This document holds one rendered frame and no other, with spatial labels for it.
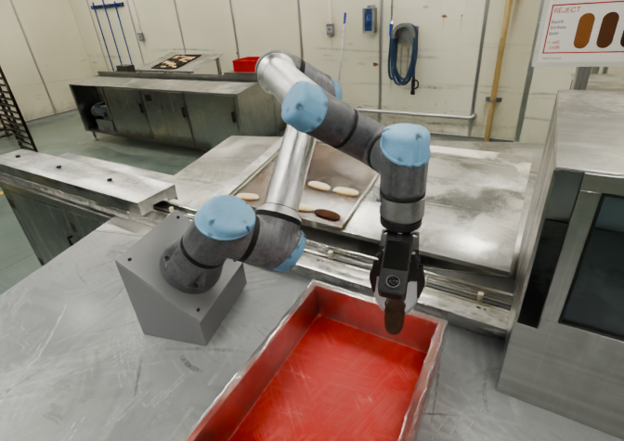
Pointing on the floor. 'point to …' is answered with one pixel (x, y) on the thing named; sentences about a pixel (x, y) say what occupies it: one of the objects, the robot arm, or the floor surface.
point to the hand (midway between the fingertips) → (395, 309)
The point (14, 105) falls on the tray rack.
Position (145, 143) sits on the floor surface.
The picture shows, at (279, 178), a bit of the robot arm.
